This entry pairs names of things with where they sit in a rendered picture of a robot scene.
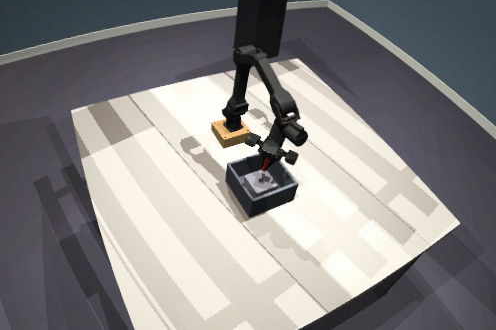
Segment dark red peg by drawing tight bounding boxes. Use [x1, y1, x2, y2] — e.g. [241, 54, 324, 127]
[262, 159, 270, 172]

